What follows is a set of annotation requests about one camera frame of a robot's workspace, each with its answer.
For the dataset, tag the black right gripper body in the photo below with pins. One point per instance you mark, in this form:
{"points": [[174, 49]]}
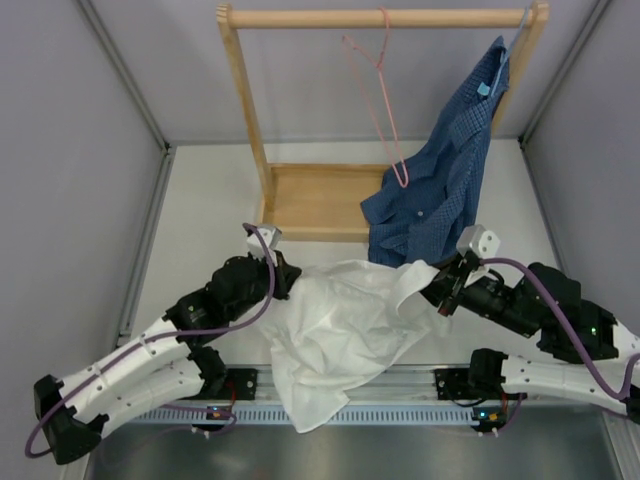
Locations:
{"points": [[485, 297]]}

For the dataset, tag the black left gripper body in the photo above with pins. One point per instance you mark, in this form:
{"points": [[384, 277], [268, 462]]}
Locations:
{"points": [[280, 290]]}

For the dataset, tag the white shirt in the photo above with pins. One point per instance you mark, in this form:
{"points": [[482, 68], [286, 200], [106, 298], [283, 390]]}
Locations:
{"points": [[343, 325]]}

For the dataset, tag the pink wire hanger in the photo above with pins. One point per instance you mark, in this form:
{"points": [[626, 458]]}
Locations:
{"points": [[392, 149]]}

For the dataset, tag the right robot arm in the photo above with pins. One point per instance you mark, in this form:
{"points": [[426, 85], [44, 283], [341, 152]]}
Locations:
{"points": [[595, 358]]}

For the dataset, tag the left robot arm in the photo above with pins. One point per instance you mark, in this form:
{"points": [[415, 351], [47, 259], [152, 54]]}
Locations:
{"points": [[171, 360]]}

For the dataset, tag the blue checked shirt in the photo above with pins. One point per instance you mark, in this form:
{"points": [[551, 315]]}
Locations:
{"points": [[425, 220]]}

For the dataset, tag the light blue hanger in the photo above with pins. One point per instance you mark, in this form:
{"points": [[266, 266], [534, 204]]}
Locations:
{"points": [[507, 53]]}

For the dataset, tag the wooden clothes rack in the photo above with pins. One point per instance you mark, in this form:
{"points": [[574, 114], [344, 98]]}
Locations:
{"points": [[321, 201]]}

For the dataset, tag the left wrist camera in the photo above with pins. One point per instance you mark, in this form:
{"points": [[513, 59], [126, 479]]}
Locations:
{"points": [[262, 239]]}

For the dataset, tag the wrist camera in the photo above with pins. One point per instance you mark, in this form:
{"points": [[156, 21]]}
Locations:
{"points": [[475, 244], [262, 239]]}

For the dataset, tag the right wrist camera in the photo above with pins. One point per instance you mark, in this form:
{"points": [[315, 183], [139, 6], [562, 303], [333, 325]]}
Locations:
{"points": [[475, 244]]}

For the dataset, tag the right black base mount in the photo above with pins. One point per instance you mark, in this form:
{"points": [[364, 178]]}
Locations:
{"points": [[452, 384]]}

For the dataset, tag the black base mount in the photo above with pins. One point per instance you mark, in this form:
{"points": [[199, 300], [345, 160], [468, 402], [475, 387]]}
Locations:
{"points": [[240, 384], [452, 384]]}

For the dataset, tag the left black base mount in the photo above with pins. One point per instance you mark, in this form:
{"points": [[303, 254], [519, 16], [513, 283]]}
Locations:
{"points": [[240, 384]]}

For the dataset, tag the aluminium mounting rail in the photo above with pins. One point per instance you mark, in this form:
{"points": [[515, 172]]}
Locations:
{"points": [[430, 382]]}

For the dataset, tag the slotted grey cable duct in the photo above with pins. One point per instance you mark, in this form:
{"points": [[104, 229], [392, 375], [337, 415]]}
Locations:
{"points": [[402, 415]]}

